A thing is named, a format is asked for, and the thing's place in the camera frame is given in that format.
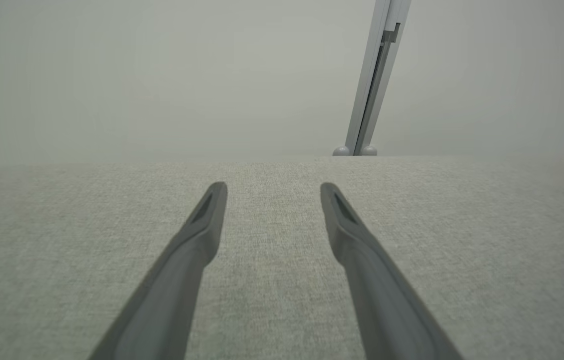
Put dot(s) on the grey metal partition post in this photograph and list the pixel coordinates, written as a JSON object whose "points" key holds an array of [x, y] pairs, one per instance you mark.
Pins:
{"points": [[374, 75]]}

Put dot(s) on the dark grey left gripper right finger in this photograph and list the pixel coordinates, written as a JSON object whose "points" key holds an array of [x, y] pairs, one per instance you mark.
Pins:
{"points": [[382, 300]]}

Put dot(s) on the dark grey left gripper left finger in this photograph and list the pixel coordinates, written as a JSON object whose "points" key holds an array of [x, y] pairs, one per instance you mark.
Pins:
{"points": [[171, 290]]}

